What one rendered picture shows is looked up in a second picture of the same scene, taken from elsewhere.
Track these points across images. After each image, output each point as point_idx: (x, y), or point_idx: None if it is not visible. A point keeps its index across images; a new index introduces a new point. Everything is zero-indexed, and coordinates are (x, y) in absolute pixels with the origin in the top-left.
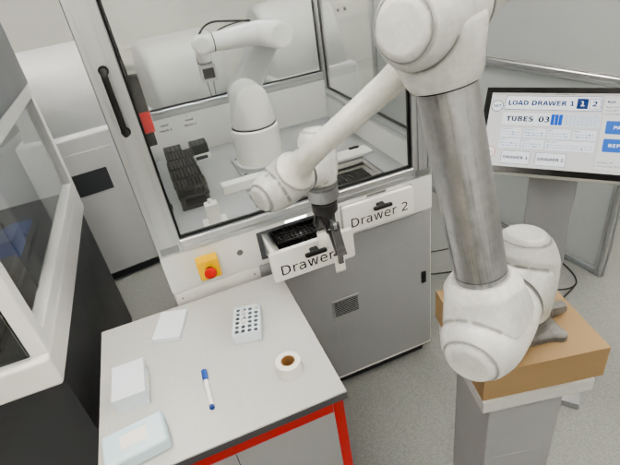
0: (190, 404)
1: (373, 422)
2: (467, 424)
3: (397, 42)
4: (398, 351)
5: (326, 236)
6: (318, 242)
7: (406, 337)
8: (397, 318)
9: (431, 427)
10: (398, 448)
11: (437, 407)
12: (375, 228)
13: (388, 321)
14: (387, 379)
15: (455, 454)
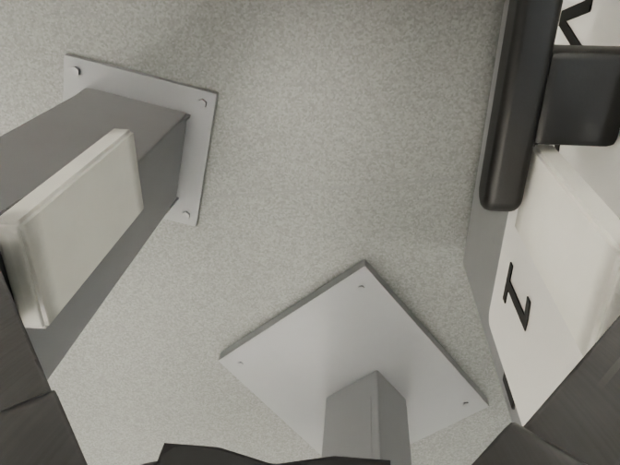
0: None
1: (365, 36)
2: (24, 188)
3: None
4: (476, 187)
5: (554, 295)
6: (567, 185)
7: (479, 225)
8: (499, 241)
9: (295, 138)
10: (284, 52)
11: (328, 176)
12: None
13: (504, 218)
14: (447, 124)
15: (149, 137)
